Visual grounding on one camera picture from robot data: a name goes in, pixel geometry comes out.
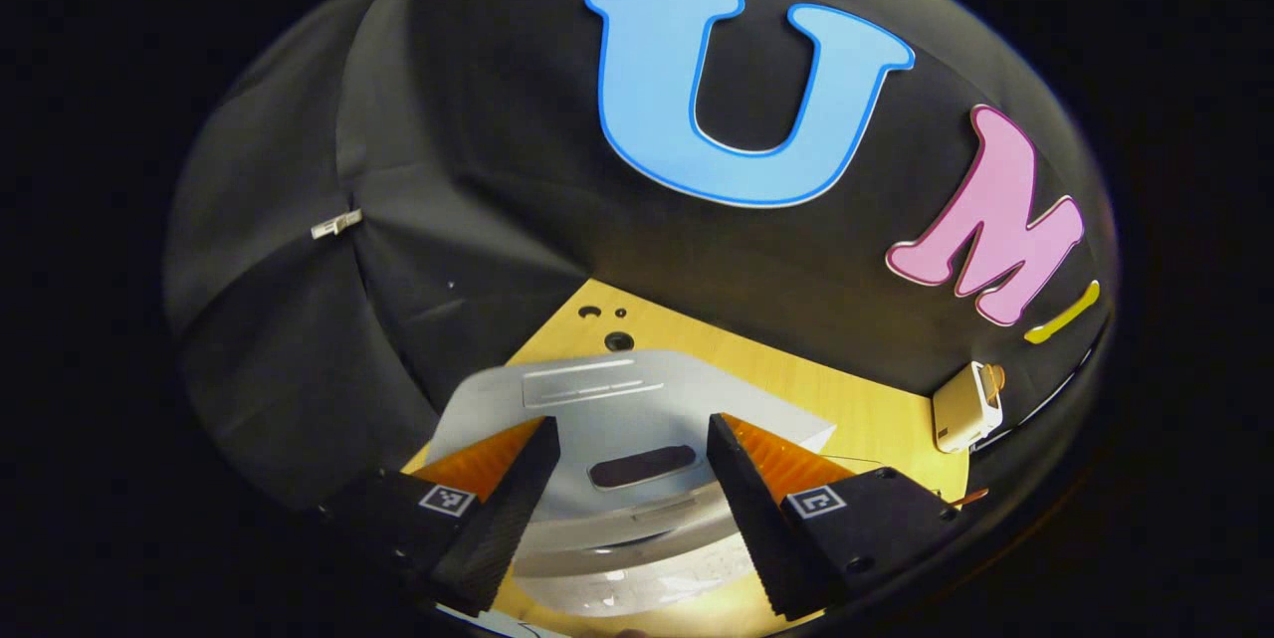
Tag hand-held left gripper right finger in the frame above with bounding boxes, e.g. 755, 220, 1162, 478
707, 413, 964, 621

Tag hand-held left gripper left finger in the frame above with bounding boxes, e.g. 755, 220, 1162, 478
318, 416, 561, 617

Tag white rice cooker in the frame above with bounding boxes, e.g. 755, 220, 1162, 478
423, 349, 837, 617

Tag white toaster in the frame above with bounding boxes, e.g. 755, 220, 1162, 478
933, 360, 1004, 454

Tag white clip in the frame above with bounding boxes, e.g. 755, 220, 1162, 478
311, 209, 364, 240

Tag black backdrop cloth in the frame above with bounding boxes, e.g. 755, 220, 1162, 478
164, 0, 1116, 510

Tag black toaster cable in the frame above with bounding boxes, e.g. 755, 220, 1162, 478
995, 347, 1098, 442

